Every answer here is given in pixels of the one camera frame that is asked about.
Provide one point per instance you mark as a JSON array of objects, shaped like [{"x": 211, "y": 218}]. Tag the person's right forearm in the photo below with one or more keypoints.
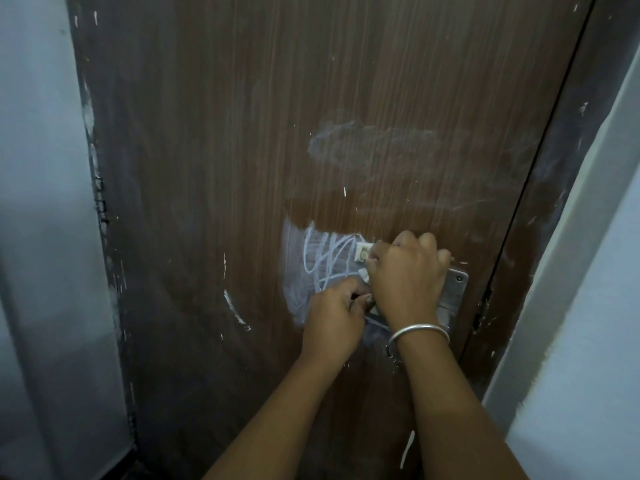
[{"x": 460, "y": 409}]

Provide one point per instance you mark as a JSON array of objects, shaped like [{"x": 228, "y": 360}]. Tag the person's left forearm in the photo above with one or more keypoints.
[{"x": 280, "y": 419}]

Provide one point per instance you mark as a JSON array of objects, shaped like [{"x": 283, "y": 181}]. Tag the person's left hand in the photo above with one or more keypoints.
[{"x": 335, "y": 319}]

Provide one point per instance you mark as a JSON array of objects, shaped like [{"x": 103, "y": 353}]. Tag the person's right hand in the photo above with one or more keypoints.
[{"x": 407, "y": 284}]

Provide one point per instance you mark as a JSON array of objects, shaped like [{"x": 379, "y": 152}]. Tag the silver bangle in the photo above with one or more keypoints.
[{"x": 420, "y": 329}]

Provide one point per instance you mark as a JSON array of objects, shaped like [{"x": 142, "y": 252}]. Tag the brown wooden door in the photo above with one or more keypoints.
[{"x": 250, "y": 119}]

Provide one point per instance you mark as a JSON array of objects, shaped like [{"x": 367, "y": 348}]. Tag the small white cloth wad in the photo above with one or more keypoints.
[{"x": 362, "y": 252}]

